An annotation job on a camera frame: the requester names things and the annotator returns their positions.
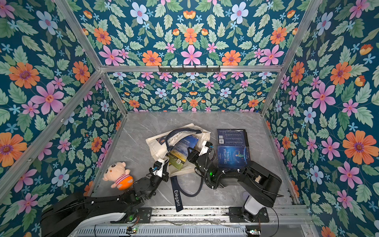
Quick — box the blue green spine book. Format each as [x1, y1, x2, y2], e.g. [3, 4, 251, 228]
[217, 146, 250, 168]

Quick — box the blue green Animal Farm book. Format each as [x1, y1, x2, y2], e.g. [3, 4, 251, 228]
[168, 135, 198, 170]

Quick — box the cream canvas tote bag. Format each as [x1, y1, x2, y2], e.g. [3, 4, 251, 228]
[146, 123, 212, 212]

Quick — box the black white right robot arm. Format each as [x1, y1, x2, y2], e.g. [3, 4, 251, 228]
[187, 147, 282, 222]

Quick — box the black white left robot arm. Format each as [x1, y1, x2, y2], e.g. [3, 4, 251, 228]
[40, 159, 169, 237]

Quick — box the pink plush pig toy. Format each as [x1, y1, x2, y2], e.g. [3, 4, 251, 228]
[102, 162, 134, 191]

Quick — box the purple flat pad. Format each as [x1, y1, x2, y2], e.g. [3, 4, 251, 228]
[242, 192, 251, 201]

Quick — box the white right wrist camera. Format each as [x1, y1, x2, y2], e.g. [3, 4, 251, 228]
[199, 141, 213, 156]

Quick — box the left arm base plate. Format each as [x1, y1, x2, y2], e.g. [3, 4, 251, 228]
[127, 207, 153, 224]

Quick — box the aluminium front rail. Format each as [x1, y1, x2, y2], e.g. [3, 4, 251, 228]
[70, 205, 319, 237]

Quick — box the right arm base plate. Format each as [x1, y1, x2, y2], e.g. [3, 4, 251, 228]
[227, 207, 269, 223]

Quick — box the metal hook rail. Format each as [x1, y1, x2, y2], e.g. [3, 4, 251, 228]
[158, 66, 221, 73]

